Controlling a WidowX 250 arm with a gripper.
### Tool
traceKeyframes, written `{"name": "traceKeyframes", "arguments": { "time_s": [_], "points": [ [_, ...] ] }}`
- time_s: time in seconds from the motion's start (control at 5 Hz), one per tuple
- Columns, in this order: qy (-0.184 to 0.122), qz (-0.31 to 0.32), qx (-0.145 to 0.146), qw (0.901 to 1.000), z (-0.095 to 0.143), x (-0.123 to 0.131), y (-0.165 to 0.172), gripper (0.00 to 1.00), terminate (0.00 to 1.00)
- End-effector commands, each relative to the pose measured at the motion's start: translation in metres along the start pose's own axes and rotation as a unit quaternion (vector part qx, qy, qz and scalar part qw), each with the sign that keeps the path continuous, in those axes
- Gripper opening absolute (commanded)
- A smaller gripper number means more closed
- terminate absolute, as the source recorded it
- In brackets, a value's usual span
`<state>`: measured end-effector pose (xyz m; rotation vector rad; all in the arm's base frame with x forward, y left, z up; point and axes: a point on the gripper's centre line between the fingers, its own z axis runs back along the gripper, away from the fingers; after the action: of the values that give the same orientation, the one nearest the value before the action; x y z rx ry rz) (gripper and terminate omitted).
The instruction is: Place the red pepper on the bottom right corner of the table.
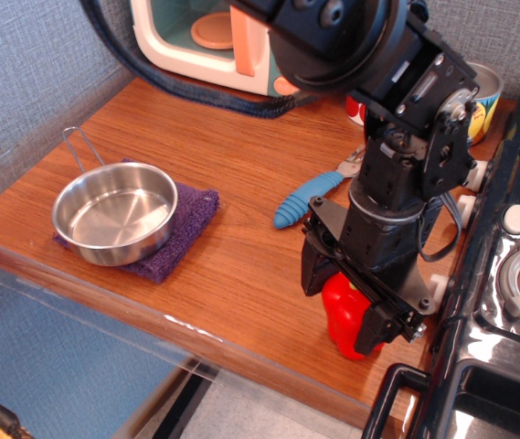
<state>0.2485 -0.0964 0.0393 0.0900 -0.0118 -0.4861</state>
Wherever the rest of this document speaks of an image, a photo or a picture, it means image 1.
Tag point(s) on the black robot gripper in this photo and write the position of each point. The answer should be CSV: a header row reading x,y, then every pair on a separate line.
x,y
377,250

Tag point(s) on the red toy bell pepper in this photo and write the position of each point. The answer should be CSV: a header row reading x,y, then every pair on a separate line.
x,y
345,307

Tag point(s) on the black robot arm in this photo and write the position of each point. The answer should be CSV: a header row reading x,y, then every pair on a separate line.
x,y
418,95

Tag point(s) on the white stove knob bottom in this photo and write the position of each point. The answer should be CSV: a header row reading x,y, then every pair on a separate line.
x,y
438,285

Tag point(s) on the white stove knob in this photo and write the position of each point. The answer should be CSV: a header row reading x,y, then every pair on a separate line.
x,y
465,205
475,177
438,285

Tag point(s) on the white stove knob middle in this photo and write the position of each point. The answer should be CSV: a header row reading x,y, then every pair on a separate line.
x,y
465,205

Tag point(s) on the black toy stove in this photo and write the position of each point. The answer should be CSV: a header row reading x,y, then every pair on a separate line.
x,y
475,368

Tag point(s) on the purple knitted cloth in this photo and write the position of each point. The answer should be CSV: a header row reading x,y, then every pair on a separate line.
x,y
196,208

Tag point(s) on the white stove knob top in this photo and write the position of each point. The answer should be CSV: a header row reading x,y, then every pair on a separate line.
x,y
475,177

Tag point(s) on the tomato sauce can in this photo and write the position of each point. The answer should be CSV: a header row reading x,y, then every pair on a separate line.
x,y
355,110

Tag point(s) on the stainless steel pan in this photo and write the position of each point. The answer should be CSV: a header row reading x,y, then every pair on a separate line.
x,y
116,214

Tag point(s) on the pineapple slices can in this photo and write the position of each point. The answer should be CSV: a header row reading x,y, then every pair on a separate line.
x,y
486,99

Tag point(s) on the teal toy microwave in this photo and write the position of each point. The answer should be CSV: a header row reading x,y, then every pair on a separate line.
x,y
209,41

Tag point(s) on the black oven door handle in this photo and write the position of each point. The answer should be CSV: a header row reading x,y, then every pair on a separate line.
x,y
398,376

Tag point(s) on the blue handled toy fork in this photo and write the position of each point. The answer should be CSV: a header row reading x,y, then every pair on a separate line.
x,y
296,205

